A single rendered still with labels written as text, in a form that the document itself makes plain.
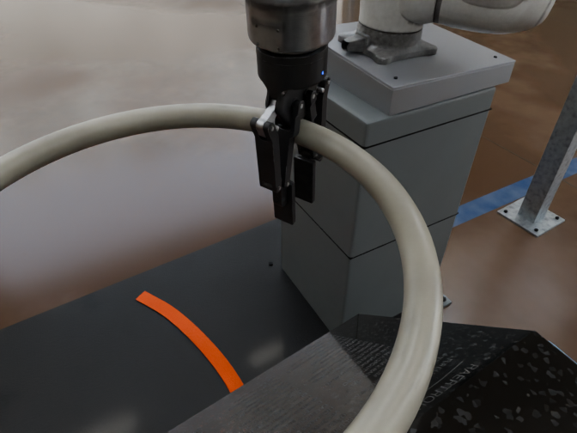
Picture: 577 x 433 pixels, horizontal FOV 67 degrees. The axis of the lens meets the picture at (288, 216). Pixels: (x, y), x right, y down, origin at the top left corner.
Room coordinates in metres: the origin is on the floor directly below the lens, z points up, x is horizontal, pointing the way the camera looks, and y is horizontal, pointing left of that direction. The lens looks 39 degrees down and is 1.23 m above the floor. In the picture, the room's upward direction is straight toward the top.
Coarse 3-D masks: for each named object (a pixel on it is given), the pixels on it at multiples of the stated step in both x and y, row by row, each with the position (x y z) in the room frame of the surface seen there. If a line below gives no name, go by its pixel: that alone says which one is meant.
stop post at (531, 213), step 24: (576, 96) 1.49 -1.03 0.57; (576, 120) 1.46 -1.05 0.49; (552, 144) 1.49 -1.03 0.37; (576, 144) 1.48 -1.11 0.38; (552, 168) 1.46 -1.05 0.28; (528, 192) 1.50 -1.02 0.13; (552, 192) 1.47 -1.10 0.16; (504, 216) 1.50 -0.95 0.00; (528, 216) 1.47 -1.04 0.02; (552, 216) 1.49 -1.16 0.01
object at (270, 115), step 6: (270, 102) 0.44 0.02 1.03; (270, 108) 0.43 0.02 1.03; (264, 114) 0.43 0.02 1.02; (270, 114) 0.42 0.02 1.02; (258, 120) 0.42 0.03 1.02; (264, 120) 0.42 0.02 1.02; (270, 120) 0.42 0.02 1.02; (258, 126) 0.41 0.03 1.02; (276, 126) 0.42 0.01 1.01; (258, 132) 0.42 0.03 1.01
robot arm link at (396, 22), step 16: (368, 0) 1.06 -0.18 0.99; (384, 0) 1.03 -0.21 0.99; (400, 0) 1.02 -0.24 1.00; (416, 0) 1.01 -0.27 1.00; (432, 0) 1.00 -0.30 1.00; (368, 16) 1.06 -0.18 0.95; (384, 16) 1.03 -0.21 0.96; (400, 16) 1.03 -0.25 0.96; (416, 16) 1.02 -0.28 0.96; (432, 16) 1.01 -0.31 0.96; (400, 32) 1.03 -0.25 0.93
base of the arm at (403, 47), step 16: (352, 32) 1.13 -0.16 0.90; (368, 32) 1.06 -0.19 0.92; (384, 32) 1.04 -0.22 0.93; (416, 32) 1.05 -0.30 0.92; (352, 48) 1.04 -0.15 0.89; (368, 48) 1.04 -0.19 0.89; (384, 48) 1.03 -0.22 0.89; (400, 48) 1.03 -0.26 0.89; (416, 48) 1.05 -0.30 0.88; (432, 48) 1.07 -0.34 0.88; (384, 64) 0.99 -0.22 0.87
